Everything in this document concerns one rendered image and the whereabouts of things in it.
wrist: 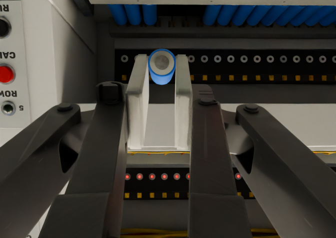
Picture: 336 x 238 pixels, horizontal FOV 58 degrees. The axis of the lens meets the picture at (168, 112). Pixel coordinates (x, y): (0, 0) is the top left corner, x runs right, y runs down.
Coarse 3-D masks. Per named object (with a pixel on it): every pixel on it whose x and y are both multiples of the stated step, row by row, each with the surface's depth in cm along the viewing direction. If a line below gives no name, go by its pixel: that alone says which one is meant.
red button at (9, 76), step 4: (0, 68) 29; (4, 68) 29; (8, 68) 29; (0, 72) 29; (4, 72) 29; (8, 72) 29; (12, 72) 29; (0, 76) 29; (4, 76) 29; (8, 76) 29; (12, 76) 29; (0, 80) 29; (4, 80) 29; (8, 80) 29
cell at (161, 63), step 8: (160, 48) 19; (152, 56) 19; (160, 56) 19; (168, 56) 19; (152, 64) 19; (160, 64) 19; (168, 64) 19; (152, 72) 19; (160, 72) 19; (168, 72) 19; (160, 80) 22; (168, 80) 24
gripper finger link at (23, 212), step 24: (48, 120) 11; (72, 120) 12; (24, 144) 10; (48, 144) 10; (0, 168) 9; (24, 168) 9; (48, 168) 10; (72, 168) 12; (0, 192) 8; (24, 192) 9; (48, 192) 11; (0, 216) 8; (24, 216) 9
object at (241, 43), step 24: (72, 0) 34; (72, 24) 34; (120, 48) 46; (144, 48) 47; (168, 48) 47; (192, 48) 47; (216, 48) 47; (240, 48) 47; (264, 48) 47; (288, 48) 47; (312, 48) 47
